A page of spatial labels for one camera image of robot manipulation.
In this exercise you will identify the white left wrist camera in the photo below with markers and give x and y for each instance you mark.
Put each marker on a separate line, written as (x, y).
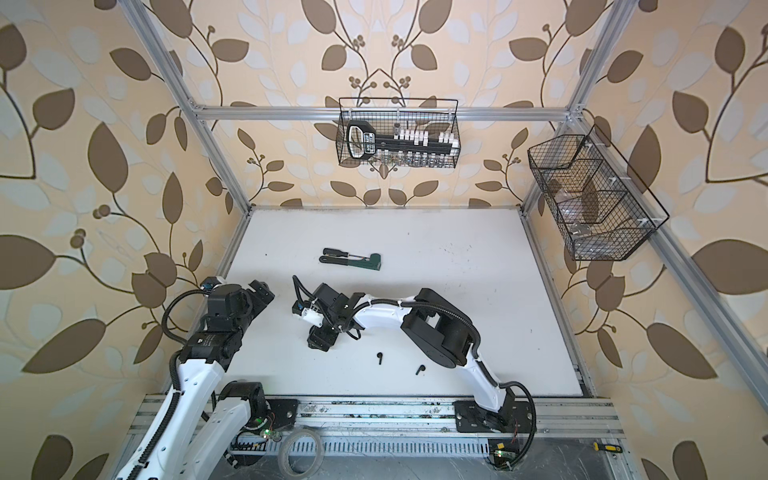
(210, 283)

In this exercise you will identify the green black-handled hand tool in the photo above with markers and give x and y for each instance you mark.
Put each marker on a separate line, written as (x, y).
(372, 262)

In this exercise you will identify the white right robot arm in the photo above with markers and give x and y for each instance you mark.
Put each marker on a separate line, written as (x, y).
(443, 333)

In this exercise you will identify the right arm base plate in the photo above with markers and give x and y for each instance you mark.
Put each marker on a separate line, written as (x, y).
(514, 417)

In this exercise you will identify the black wire basket right wall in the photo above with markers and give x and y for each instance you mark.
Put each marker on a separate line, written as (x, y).
(604, 211)

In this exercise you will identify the black wire basket wall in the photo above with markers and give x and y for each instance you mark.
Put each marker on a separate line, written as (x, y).
(433, 114)
(604, 211)

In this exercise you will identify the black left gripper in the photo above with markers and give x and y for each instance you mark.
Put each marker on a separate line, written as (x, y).
(265, 296)

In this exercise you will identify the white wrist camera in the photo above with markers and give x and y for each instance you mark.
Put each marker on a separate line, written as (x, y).
(308, 315)
(210, 283)

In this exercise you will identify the grey tape roll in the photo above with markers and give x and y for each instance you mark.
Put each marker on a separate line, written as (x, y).
(301, 454)

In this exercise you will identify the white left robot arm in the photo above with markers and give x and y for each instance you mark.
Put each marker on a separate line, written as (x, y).
(195, 426)

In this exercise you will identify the socket set rail in basket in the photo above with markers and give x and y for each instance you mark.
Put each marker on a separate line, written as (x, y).
(363, 141)

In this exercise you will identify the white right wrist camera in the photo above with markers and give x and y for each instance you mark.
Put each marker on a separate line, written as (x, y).
(308, 315)

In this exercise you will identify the small yellow black screwdriver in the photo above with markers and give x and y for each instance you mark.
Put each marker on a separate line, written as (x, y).
(608, 447)

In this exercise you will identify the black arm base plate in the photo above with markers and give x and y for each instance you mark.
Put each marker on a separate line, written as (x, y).
(273, 414)

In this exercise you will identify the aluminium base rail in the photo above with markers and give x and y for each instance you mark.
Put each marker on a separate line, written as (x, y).
(408, 416)

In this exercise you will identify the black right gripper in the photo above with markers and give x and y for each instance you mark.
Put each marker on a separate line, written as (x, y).
(318, 338)

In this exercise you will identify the black wire basket back wall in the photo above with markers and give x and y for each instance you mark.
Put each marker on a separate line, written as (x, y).
(433, 114)

